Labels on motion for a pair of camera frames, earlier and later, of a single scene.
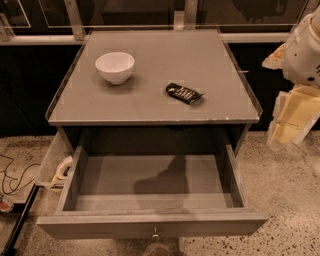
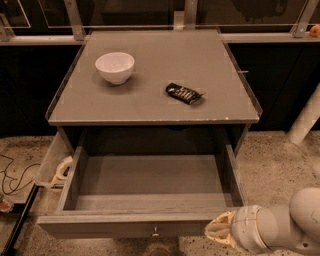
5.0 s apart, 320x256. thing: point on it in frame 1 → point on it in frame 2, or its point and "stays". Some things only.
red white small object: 7,204 stays
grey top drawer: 157,190 stays
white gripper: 302,56 → 246,226
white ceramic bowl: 115,67 stays
